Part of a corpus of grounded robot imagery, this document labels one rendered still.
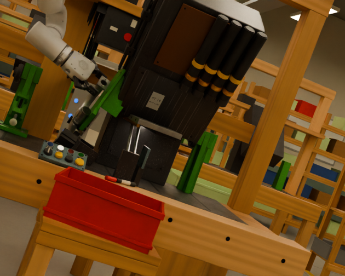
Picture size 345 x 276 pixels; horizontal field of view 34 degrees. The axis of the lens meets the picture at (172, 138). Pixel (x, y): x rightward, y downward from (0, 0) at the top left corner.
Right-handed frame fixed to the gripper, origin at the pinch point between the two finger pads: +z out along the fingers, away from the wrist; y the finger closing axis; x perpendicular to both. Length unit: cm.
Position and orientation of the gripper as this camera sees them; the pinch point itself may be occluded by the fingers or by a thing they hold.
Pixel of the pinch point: (98, 85)
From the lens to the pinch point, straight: 215.7
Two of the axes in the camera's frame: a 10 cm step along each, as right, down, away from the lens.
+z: 7.4, 6.1, 2.8
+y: 2.7, -6.5, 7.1
